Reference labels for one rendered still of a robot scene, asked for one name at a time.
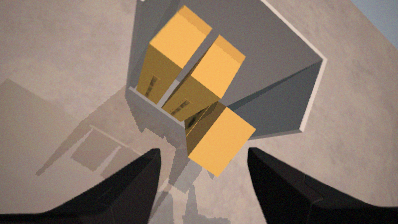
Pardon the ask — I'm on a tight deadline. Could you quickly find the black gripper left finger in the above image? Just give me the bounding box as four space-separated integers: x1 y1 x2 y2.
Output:
0 148 161 224

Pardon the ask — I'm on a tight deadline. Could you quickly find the yellow rectangular box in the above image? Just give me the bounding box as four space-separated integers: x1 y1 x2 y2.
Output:
136 5 212 105

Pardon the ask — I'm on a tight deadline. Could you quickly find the tan cardboard box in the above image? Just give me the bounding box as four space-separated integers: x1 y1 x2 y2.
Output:
161 34 246 122
184 101 256 177

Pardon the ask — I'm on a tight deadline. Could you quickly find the grey open bin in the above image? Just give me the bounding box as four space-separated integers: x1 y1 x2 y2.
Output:
124 0 327 141

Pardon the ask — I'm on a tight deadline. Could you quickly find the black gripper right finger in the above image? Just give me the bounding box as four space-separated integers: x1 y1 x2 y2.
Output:
247 147 398 224

